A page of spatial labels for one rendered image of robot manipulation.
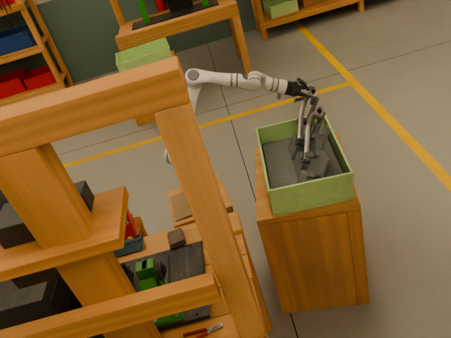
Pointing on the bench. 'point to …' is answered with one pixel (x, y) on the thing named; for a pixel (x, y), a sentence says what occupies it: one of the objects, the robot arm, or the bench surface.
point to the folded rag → (176, 238)
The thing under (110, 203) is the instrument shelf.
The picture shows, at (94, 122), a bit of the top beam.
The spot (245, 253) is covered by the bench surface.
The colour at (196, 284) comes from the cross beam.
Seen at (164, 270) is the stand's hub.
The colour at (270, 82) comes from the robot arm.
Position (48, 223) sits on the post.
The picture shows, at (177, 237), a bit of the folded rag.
